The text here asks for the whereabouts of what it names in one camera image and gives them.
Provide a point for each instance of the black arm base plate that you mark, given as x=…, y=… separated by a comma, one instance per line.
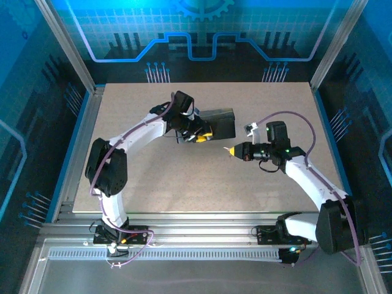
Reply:
x=101, y=237
x=265, y=235

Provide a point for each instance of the aluminium frame post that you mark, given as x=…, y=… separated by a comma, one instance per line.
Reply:
x=68, y=46
x=336, y=46

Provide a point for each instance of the black connector box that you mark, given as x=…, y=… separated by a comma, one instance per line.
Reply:
x=289, y=255

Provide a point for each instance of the black box with painted lid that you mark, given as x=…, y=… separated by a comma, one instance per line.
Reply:
x=222, y=125

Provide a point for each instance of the long aluminium frame rail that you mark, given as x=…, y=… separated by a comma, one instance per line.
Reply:
x=199, y=226

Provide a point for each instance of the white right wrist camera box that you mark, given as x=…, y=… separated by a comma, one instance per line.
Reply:
x=251, y=130

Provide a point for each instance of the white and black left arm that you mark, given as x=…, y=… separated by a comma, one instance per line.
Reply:
x=134, y=137

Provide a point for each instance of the aluminium side frame rail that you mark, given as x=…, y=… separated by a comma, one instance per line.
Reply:
x=78, y=153

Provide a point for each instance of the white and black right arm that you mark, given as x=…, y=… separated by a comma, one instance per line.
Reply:
x=306, y=179

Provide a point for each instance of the blue table edge trim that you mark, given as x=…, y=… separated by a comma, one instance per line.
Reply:
x=331, y=137
x=68, y=159

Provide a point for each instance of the grey metal panel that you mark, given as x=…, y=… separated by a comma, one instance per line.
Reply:
x=199, y=278

